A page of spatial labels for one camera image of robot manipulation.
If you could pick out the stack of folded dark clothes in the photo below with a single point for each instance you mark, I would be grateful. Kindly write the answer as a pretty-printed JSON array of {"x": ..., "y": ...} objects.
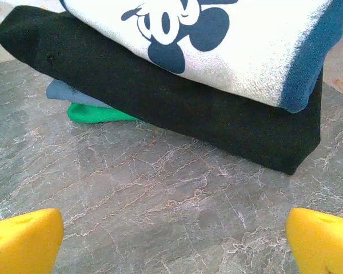
[{"x": 188, "y": 120}]

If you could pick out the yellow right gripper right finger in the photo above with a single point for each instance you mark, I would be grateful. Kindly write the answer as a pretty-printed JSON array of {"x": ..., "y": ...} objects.
[{"x": 323, "y": 245}]

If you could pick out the blue-grey folded t-shirt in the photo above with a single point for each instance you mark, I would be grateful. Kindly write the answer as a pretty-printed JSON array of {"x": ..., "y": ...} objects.
[{"x": 63, "y": 92}]

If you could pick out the green folded t-shirt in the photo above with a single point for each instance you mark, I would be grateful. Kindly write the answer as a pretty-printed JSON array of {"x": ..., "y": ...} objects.
[{"x": 97, "y": 115}]

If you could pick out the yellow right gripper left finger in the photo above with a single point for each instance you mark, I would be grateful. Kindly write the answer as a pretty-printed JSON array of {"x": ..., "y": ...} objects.
[{"x": 23, "y": 242}]

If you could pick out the white navy cartoon mouse t-shirt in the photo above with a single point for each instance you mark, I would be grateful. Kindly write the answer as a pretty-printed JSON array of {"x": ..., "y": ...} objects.
[{"x": 245, "y": 57}]

